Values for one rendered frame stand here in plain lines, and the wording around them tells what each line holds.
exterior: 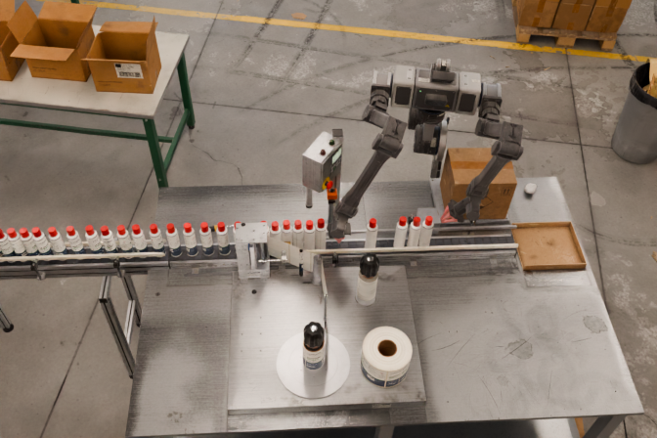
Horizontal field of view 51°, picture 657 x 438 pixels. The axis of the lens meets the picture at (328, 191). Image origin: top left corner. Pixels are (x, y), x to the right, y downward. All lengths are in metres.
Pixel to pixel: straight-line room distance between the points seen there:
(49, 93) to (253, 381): 2.32
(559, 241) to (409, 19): 3.21
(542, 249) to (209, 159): 2.45
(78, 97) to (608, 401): 3.25
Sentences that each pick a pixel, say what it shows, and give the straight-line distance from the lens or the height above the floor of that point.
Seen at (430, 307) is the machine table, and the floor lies 0.83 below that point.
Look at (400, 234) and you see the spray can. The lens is 3.21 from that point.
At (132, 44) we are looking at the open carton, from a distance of 4.44.
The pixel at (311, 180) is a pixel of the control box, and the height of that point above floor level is 1.34.
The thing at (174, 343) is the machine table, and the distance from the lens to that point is 3.13.
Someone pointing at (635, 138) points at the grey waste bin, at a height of 0.22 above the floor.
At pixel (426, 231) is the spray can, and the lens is 3.22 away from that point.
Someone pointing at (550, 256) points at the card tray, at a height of 0.83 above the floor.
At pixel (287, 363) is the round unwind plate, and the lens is 2.96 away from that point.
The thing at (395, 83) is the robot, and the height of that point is 1.52.
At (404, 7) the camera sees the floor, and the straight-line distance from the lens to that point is 6.42.
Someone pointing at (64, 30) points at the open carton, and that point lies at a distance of 4.65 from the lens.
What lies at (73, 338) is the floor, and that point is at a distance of 4.25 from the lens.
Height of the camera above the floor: 3.52
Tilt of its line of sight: 49 degrees down
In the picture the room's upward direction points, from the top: 2 degrees clockwise
